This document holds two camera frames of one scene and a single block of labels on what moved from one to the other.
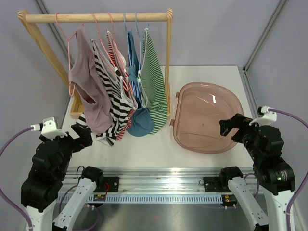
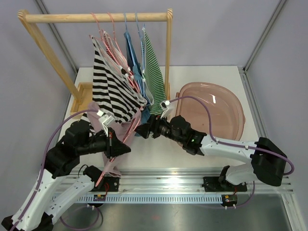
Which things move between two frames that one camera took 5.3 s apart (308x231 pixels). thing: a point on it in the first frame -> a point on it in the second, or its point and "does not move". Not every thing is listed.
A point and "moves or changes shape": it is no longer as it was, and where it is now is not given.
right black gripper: x=226 y=125 -> x=154 y=123
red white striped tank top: x=119 y=58 -> x=110 y=53
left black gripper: x=84 y=140 -> x=114 y=147
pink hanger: x=99 y=40 -> x=100 y=38
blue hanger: x=132 y=60 -> x=132 y=53
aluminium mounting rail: x=151 y=180 does not move
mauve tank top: x=87 y=80 -> x=125 y=130
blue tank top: x=143 y=123 moves or changes shape
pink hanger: x=68 y=50 -> x=110 y=160
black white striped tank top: x=121 y=105 does not move
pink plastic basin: x=198 y=108 does not move
